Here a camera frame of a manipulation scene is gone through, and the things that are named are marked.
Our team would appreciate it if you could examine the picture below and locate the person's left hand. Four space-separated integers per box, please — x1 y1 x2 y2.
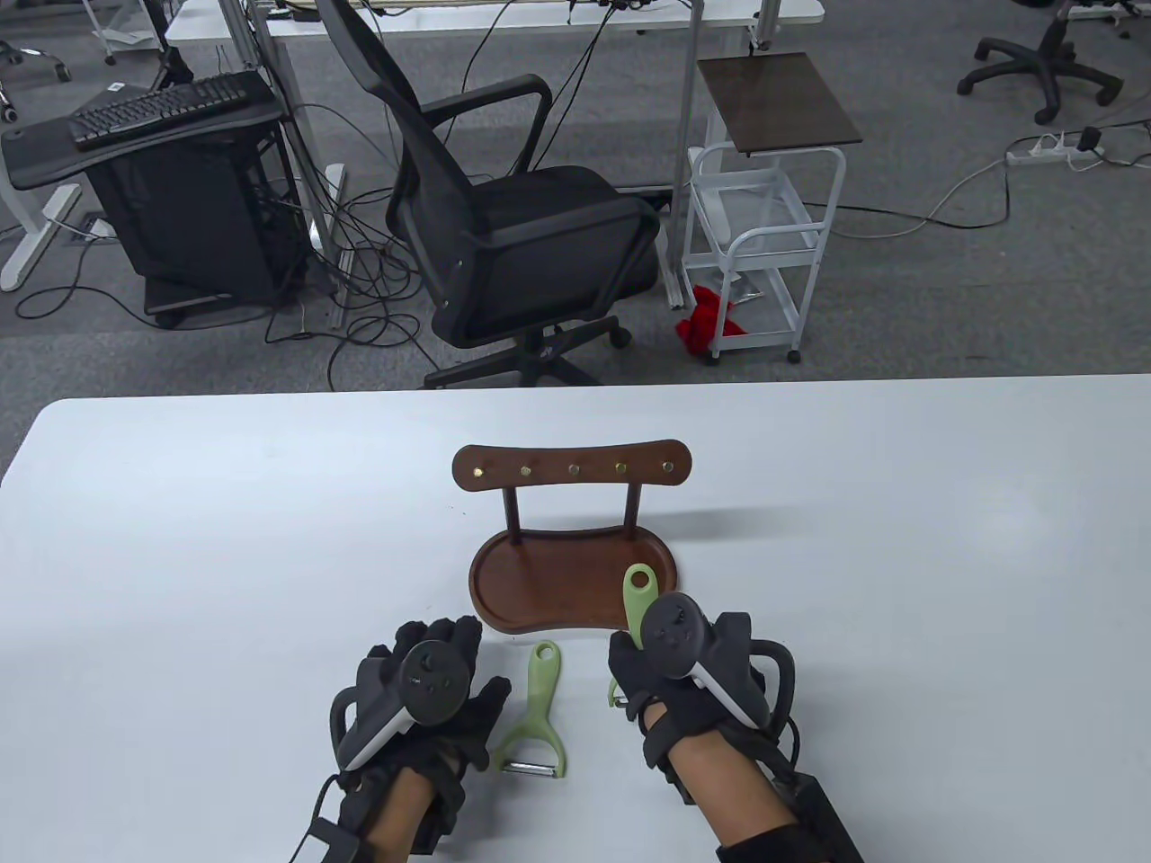
335 616 514 805

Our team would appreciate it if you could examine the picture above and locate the white power strip cable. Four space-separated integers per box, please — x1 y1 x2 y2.
827 157 1013 240

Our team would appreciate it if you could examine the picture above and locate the grey desk with white legs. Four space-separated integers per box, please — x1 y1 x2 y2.
0 90 352 329

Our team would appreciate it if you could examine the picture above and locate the green straight peeler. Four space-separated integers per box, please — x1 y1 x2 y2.
608 563 663 711

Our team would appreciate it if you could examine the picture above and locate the green Y-shaped peeler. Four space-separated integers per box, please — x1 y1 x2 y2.
492 640 570 779

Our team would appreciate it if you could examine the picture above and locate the person's left forearm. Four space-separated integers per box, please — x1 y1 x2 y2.
358 766 452 863

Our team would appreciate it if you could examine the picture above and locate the brown wooden hook rack tray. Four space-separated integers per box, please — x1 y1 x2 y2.
451 439 692 635

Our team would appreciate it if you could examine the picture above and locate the red cloth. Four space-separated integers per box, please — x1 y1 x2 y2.
675 285 750 357

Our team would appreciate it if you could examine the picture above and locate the bundle of black floor cables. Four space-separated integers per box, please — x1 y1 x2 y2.
13 0 630 393

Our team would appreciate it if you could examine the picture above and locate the glove mounted controller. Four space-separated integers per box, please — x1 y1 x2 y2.
329 638 470 774
643 592 799 731

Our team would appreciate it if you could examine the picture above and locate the left glove mounted controller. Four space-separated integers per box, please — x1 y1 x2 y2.
329 638 470 774

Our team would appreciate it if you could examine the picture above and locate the black mesh office chair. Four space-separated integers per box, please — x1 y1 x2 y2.
314 0 664 389

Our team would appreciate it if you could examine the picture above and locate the person's right forearm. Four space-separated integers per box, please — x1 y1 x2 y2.
670 726 815 863

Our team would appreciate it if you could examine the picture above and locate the right glove mounted controller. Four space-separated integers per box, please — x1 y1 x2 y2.
643 592 799 731

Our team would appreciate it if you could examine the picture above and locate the black keyboard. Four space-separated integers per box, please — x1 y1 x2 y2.
68 71 252 152

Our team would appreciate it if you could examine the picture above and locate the white metal rolling cart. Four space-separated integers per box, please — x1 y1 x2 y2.
681 142 849 366

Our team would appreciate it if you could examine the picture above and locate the dark brown wooden board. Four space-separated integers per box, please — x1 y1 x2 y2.
697 50 864 155

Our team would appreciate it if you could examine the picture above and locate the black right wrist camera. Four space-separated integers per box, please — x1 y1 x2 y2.
764 733 866 863

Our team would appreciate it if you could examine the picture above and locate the white power strip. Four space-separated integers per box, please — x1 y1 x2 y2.
1004 132 1109 168

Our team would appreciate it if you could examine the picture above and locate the black office chair base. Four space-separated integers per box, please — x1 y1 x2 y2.
955 0 1125 126

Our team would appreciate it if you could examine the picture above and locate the black computer tower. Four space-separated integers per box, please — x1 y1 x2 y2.
84 115 308 314

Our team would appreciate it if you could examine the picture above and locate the person's right hand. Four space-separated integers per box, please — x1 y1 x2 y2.
608 613 776 770

